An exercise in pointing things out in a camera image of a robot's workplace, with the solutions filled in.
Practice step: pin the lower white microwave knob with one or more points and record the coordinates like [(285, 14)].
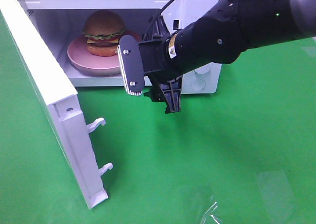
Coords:
[(203, 69)]

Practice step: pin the pink round plate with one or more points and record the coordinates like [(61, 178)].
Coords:
[(90, 64)]

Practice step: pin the clear tape piece on table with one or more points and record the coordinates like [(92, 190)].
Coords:
[(210, 217)]

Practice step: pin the white microwave door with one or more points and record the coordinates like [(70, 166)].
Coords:
[(59, 99)]

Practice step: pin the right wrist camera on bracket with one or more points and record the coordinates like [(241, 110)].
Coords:
[(131, 65)]

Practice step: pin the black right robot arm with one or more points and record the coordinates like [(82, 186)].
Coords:
[(229, 28)]

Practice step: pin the burger with lettuce and cheese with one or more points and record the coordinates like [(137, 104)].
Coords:
[(103, 29)]

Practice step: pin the round microwave door button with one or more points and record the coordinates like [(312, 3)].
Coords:
[(198, 85)]

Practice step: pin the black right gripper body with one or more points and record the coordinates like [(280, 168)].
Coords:
[(158, 66)]

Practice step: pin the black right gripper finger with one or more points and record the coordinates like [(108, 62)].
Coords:
[(170, 93), (157, 31)]

